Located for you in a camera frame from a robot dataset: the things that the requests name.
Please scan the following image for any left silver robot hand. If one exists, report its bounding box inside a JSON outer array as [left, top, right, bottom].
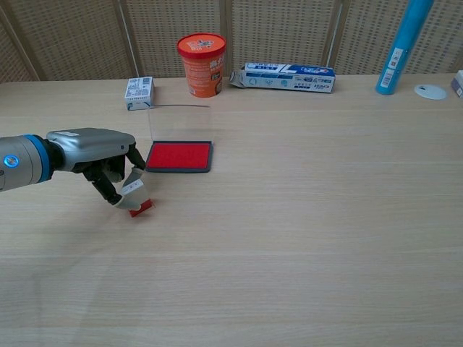
[[46, 127, 148, 211]]

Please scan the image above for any white red-faced stamp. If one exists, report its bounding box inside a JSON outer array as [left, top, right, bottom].
[[121, 179, 158, 219]]

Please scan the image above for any small white printed box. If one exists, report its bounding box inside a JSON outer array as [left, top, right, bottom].
[[124, 76, 156, 111]]

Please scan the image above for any red ink pad with lid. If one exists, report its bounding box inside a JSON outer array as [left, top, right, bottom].
[[145, 104, 214, 174]]

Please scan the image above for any orange instant noodle cup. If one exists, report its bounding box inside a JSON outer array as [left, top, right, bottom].
[[176, 33, 228, 99]]

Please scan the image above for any white blue toothpaste box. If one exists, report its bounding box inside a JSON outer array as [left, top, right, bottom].
[[228, 62, 336, 95]]

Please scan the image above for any wicker folding screen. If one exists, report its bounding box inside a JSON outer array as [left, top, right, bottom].
[[0, 0, 463, 85]]

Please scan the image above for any tall blue cylinder tube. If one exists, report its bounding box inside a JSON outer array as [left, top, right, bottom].
[[374, 0, 436, 97]]

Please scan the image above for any white round disc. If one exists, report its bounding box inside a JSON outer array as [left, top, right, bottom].
[[414, 83, 449, 101]]

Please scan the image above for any small purple white box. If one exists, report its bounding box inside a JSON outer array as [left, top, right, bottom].
[[450, 69, 463, 99]]

